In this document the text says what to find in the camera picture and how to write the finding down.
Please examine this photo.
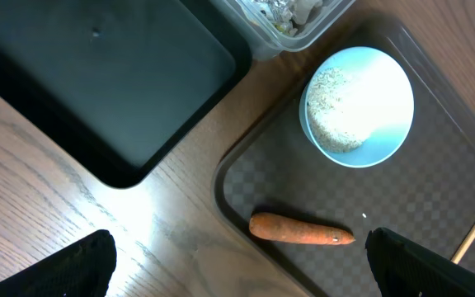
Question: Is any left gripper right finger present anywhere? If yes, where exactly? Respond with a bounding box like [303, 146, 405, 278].
[364, 228, 475, 297]

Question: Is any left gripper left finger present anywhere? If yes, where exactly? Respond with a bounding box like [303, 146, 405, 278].
[0, 229, 117, 297]

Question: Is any light blue rice bowl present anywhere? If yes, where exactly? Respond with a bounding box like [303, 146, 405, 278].
[299, 46, 415, 168]

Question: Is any white napkin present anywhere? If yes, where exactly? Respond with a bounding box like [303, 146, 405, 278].
[241, 0, 325, 36]

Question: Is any orange carrot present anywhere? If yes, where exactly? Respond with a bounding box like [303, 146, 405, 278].
[249, 213, 355, 245]

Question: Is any black plastic bin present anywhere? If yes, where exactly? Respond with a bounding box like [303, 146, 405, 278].
[0, 0, 252, 188]

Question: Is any clear plastic bin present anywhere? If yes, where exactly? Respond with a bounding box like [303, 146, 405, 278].
[211, 0, 355, 60]

